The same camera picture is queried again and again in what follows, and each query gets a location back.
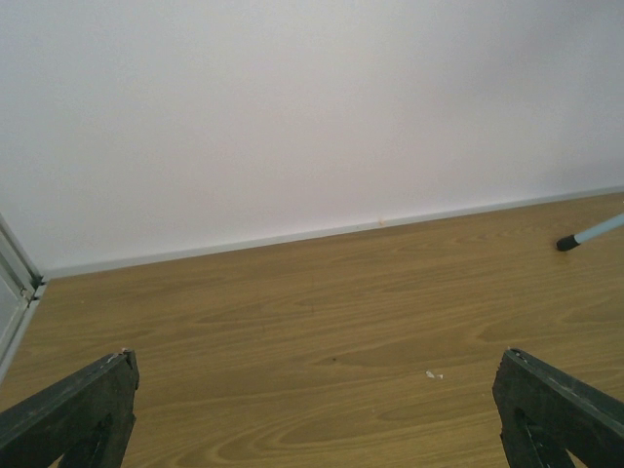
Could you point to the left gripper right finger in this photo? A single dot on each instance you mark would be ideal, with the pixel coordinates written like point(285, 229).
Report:
point(549, 417)

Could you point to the light blue music stand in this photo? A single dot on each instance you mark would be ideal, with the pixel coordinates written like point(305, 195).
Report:
point(573, 241)

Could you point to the left aluminium frame post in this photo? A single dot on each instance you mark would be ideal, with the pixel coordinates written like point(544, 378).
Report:
point(22, 287)

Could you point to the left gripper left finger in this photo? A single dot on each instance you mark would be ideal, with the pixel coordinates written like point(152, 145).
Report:
point(84, 420)

